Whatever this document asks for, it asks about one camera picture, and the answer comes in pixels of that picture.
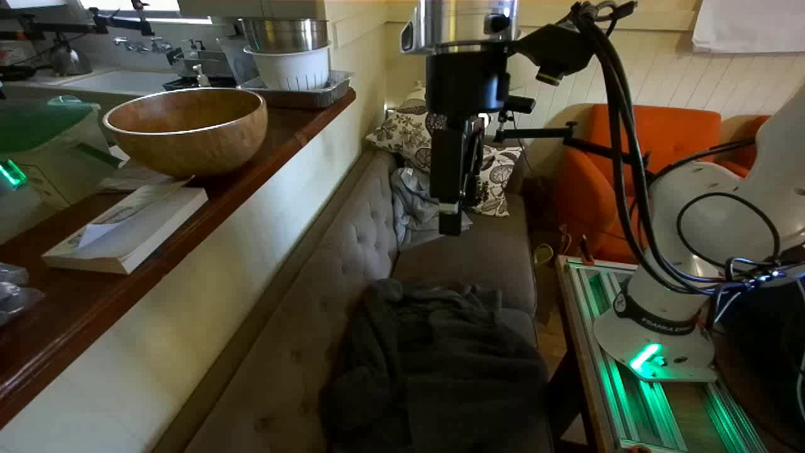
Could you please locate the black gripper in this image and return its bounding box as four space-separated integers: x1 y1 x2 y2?
424 51 514 239

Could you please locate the white paperback book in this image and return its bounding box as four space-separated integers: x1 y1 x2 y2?
40 181 212 279

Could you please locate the small floral pillow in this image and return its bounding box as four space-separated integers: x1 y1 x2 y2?
473 141 529 223

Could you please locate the light grey crumpled cloth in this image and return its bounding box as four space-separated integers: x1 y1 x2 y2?
388 163 475 253

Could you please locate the large floral pillow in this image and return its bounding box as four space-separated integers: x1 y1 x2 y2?
366 101 437 177

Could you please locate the metal tray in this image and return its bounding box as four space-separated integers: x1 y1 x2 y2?
237 70 356 114

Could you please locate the dark grey blanket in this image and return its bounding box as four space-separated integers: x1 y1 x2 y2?
323 279 557 453

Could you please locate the orange armchair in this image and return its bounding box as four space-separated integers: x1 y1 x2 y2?
549 104 769 268

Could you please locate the stainless steel pot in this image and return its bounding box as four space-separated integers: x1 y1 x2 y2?
235 16 332 55

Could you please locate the large wooden bowl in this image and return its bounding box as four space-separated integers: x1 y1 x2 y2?
102 85 273 181

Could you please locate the white hanging cloth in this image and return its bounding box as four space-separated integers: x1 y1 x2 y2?
690 0 805 58

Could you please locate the grey paper sheet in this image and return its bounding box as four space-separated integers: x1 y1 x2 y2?
98 146 195 197

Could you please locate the black metal bar fixture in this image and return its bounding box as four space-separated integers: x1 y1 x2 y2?
0 6 161 43

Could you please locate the wooden counter shelf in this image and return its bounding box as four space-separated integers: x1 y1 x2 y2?
0 85 359 431

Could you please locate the green plastic basin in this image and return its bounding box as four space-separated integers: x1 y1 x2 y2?
0 97 105 158

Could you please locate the clear plastic bag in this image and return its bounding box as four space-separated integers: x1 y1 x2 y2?
0 260 45 332

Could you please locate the black camera on stand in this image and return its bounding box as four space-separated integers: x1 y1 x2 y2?
493 93 641 167

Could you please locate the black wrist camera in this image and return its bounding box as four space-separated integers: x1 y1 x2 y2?
514 21 595 89

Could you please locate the black cable bundle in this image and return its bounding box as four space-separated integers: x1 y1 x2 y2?
568 0 805 298

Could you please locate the aluminium frame robot table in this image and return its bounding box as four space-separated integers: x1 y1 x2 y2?
557 254 769 453

